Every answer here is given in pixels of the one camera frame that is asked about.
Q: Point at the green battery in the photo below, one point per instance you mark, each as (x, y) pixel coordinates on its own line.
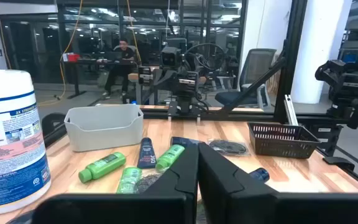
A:
(104, 166)
(169, 157)
(129, 180)

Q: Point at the background wooden table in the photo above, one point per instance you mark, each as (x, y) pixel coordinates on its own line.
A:
(132, 77)

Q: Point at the red box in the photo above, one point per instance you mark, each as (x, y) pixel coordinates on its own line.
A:
(72, 57)

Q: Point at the black metal table frame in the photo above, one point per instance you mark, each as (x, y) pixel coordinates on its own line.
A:
(287, 62)

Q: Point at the black plastic mesh basket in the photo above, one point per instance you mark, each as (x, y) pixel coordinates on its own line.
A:
(278, 149)

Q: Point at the white disinfecting wipes canister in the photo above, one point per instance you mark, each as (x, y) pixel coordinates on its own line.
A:
(11, 140)

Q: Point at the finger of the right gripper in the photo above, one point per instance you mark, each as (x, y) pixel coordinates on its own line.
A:
(172, 81)
(160, 80)

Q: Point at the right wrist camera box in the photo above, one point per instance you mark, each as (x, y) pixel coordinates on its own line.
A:
(171, 57)

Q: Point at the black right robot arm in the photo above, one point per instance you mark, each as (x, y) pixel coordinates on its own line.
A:
(185, 102)

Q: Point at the short aluminium rail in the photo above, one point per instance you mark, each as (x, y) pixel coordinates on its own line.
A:
(291, 110)

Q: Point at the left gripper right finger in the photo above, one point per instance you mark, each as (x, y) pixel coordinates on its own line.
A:
(228, 205)

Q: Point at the person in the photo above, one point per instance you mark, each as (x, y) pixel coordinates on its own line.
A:
(123, 53)

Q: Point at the white building column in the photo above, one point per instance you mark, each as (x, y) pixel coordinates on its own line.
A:
(319, 46)

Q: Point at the clear plastic bin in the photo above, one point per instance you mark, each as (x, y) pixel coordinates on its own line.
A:
(104, 138)

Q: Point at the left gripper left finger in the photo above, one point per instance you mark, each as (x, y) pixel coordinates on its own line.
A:
(166, 208)

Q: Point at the grey mesh office chair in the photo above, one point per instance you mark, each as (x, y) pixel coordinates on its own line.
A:
(256, 65)

